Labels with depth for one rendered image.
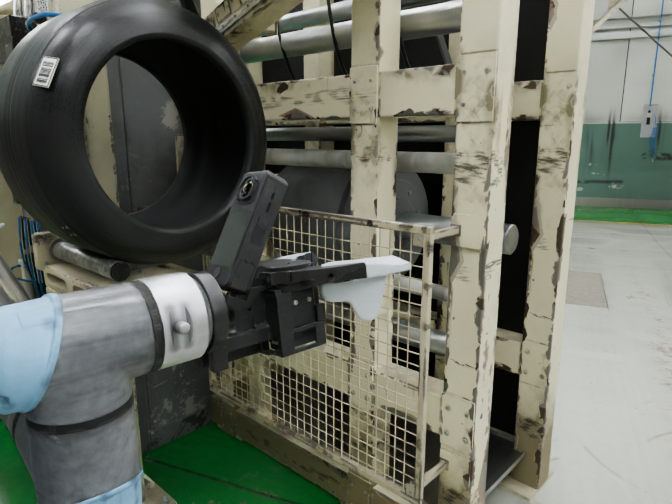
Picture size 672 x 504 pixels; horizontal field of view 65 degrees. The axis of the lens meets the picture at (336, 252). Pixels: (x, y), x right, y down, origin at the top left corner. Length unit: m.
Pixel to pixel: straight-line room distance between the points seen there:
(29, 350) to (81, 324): 0.03
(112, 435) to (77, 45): 0.87
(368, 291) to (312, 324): 0.06
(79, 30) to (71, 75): 0.09
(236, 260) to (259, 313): 0.06
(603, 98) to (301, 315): 9.86
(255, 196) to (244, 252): 0.05
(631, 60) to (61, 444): 10.17
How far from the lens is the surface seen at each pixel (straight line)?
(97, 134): 1.61
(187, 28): 1.29
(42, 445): 0.45
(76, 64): 1.17
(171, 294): 0.43
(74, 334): 0.40
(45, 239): 1.55
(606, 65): 10.30
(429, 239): 1.16
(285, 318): 0.48
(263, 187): 0.47
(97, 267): 1.31
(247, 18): 1.57
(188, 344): 0.44
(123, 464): 0.46
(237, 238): 0.47
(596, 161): 10.17
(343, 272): 0.48
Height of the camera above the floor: 1.19
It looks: 12 degrees down
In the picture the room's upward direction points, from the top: straight up
